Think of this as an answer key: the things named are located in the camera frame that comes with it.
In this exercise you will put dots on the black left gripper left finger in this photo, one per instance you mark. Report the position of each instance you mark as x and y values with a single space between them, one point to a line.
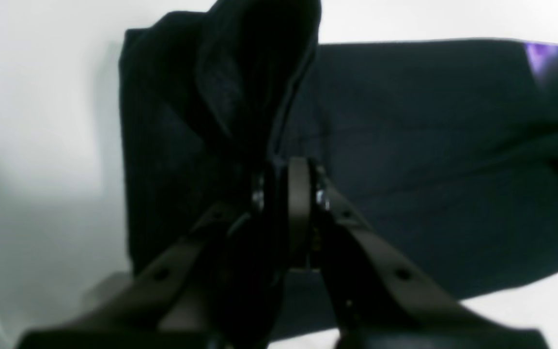
218 286

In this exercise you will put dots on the black T-shirt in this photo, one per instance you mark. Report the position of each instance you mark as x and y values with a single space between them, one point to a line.
448 149

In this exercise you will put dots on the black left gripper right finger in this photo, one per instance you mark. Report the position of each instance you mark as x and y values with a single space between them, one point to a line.
381 300

